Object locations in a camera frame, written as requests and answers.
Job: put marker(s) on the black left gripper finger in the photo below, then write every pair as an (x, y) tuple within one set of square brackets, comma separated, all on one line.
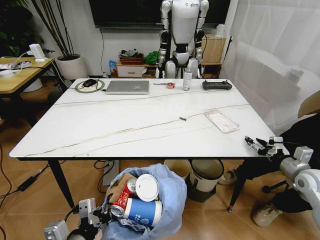
[(102, 222), (101, 212)]

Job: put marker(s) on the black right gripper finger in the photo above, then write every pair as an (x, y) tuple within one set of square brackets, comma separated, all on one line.
[(265, 152), (260, 143)]

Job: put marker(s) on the trash bin with blue bag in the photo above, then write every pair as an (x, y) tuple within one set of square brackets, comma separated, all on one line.
[(172, 200)]

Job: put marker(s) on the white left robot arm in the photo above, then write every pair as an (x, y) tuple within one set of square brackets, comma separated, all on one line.
[(56, 231)]

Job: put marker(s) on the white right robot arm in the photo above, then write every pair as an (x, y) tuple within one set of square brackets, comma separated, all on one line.
[(307, 180)]

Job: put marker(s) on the small white pedal bin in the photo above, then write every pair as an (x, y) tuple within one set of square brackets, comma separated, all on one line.
[(203, 180)]

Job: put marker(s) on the red soda can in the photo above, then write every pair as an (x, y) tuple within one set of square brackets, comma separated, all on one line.
[(131, 185), (118, 205)]

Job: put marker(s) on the person's leg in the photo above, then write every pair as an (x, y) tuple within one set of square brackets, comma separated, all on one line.
[(300, 130)]

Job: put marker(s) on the brown crumpled paper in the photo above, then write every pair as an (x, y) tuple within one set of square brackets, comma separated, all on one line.
[(120, 185)]

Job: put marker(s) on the black table leg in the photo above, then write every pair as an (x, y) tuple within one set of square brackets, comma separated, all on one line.
[(237, 185), (62, 185)]

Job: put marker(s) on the clear plastic wrapper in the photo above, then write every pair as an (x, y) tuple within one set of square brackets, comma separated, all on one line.
[(222, 121)]

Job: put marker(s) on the person's beige shoe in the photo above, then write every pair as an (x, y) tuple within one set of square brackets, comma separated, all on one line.
[(266, 215), (228, 177)]

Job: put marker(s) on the blue paper cup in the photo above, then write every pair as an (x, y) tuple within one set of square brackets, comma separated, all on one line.
[(145, 211)]

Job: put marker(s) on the white cup lid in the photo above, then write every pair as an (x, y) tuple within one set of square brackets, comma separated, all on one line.
[(147, 187)]

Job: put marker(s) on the brown cardboard sheet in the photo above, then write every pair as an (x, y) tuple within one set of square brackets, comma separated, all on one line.
[(310, 103)]

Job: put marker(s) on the black remote controller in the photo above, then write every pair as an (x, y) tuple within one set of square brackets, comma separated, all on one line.
[(217, 85)]

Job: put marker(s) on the black power adapter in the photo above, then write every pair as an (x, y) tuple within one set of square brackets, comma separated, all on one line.
[(27, 183)]

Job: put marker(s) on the small brown stub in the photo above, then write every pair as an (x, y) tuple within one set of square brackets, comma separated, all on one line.
[(182, 118)]

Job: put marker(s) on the round cardboard tub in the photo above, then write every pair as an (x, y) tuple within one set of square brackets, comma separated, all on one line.
[(178, 168)]

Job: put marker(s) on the white sheer curtain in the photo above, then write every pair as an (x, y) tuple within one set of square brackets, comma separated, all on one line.
[(275, 50)]

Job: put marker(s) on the clear spray bottle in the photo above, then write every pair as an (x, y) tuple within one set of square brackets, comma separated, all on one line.
[(187, 80)]

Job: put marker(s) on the brown cardboard box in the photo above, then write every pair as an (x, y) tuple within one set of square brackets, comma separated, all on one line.
[(212, 50)]

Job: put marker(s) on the small red tape roll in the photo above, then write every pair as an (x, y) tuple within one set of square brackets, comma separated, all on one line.
[(171, 85)]

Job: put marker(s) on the thin red-tipped stick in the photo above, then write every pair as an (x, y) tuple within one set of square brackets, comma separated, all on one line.
[(160, 84)]

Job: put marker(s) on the round green-rimmed mouse pad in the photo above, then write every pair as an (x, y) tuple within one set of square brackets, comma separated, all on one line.
[(80, 88)]

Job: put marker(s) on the silver laptop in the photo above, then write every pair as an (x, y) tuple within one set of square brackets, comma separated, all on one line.
[(128, 87)]

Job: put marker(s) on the black computer mouse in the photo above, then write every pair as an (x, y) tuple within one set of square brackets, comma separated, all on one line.
[(90, 82)]

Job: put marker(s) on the green cloth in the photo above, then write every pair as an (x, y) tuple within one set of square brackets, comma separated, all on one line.
[(151, 57)]

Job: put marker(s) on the white humanoid robot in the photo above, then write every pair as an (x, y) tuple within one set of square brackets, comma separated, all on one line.
[(183, 22)]

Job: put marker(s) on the white round container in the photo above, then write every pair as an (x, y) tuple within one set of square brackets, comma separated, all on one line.
[(33, 86)]

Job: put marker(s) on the low wooden cabinet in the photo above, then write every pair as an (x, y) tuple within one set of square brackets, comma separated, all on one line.
[(130, 71)]

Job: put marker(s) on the blue snack bag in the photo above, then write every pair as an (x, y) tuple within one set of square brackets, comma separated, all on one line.
[(112, 66)]

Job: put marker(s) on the white round plant pot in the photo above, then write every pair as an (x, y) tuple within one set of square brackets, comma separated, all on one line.
[(71, 67)]

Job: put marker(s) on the stack of brown trays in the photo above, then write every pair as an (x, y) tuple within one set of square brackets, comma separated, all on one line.
[(131, 58)]

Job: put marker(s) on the wooden side table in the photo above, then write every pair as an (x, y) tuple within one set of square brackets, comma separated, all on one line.
[(17, 80)]

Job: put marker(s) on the white power strip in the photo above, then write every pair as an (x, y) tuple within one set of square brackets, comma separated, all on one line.
[(23, 63)]

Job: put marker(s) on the white upright charger device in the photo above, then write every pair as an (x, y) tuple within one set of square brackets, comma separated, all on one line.
[(36, 52)]

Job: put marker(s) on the tall thin plant stems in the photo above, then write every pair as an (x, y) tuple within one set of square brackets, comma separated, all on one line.
[(58, 30)]

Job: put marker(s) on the dark leafy plant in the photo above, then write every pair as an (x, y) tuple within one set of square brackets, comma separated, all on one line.
[(15, 27)]

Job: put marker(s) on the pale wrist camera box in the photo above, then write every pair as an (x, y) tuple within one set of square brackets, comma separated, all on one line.
[(275, 139), (87, 207)]

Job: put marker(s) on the black wall television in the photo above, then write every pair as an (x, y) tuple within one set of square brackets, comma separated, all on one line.
[(125, 12)]

